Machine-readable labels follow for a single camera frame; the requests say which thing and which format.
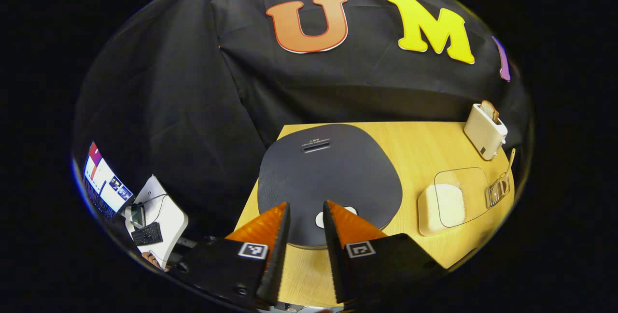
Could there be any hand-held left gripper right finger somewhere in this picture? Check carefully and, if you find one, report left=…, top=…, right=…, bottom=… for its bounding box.
left=323, top=200, right=447, bottom=304

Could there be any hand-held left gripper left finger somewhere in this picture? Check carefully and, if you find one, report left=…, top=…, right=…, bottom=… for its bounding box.
left=169, top=201, right=292, bottom=310

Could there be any black and silver rice cooker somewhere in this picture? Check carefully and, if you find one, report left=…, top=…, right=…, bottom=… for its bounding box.
left=257, top=124, right=403, bottom=250

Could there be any wire chopstick holder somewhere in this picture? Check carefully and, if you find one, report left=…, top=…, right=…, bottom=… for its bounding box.
left=485, top=173, right=511, bottom=209

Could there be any wooden spoon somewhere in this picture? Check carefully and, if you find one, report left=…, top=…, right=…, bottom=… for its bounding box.
left=496, top=148, right=516, bottom=199

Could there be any white side table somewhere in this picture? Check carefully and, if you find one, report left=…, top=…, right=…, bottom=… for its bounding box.
left=125, top=174, right=189, bottom=270

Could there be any black keyboard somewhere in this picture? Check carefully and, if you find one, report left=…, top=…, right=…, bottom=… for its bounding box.
left=131, top=222, right=164, bottom=246

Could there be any grey desk device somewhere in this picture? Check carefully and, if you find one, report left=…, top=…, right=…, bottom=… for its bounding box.
left=129, top=205, right=146, bottom=229

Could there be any clear plastic container lid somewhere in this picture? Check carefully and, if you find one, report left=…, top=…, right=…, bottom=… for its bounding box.
left=434, top=167, right=491, bottom=228

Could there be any computer monitor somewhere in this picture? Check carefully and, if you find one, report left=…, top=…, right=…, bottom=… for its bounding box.
left=83, top=142, right=134, bottom=220

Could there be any white toaster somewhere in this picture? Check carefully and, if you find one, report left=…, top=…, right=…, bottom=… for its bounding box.
left=463, top=103, right=508, bottom=161

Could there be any bread slice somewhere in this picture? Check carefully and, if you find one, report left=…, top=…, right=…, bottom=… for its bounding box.
left=479, top=100, right=501, bottom=124

